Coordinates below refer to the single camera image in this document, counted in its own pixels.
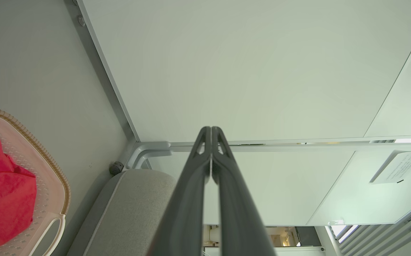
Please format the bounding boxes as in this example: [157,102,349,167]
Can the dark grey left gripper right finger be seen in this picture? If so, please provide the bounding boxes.
[212,127,277,256]

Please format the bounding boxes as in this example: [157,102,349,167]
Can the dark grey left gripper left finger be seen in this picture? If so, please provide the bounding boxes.
[148,127,212,256]

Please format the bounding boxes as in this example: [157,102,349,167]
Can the red cloth garment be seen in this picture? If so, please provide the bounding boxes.
[0,128,37,255]

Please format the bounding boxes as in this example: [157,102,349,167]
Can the black round knob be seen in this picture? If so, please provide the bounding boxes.
[109,161,124,176]

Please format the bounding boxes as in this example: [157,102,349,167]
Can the white perforated laundry basket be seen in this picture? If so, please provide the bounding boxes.
[0,106,71,256]

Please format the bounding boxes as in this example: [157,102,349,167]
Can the grey window blinds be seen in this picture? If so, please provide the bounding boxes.
[335,199,411,256]

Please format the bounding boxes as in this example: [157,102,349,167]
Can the white paper notice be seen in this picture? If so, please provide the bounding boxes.
[369,149,411,185]

